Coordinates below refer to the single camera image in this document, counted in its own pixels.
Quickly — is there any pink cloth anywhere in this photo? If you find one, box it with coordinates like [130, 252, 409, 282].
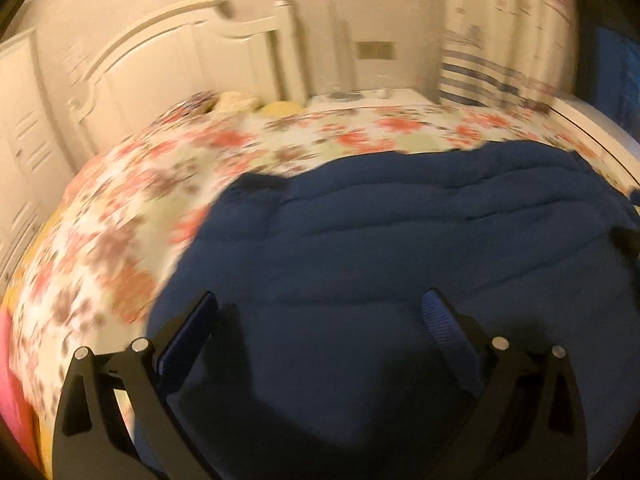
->
[0, 305, 43, 466]

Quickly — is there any striped boat print curtain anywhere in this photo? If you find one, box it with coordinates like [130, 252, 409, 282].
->
[440, 0, 583, 109]

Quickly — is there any yellow pillow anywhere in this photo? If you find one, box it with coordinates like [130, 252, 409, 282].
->
[260, 101, 304, 117]
[215, 91, 262, 113]

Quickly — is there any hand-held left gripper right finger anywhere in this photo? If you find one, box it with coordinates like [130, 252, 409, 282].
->
[421, 288, 588, 480]

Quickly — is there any embroidered pillow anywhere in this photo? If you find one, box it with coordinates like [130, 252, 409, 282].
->
[167, 91, 222, 117]

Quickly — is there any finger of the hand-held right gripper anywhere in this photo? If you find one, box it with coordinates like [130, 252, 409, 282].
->
[611, 227, 640, 267]

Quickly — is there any white nightstand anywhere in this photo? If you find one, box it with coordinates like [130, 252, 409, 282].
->
[305, 87, 436, 111]

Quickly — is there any navy blue puffer jacket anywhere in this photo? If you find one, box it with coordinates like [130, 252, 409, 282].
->
[132, 140, 640, 480]

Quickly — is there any wall switch plate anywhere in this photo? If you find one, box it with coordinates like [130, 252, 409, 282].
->
[356, 41, 396, 60]

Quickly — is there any floral bedsheet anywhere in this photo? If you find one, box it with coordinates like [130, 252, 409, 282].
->
[10, 91, 596, 476]

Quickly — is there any window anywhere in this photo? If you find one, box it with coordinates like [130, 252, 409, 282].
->
[580, 10, 640, 111]

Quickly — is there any white wardrobe door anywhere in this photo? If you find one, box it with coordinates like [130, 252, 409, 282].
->
[0, 27, 76, 286]

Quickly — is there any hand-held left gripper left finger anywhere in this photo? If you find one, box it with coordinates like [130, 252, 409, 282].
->
[52, 290, 221, 480]

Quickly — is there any white wooden headboard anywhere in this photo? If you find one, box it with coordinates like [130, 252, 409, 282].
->
[67, 0, 311, 156]

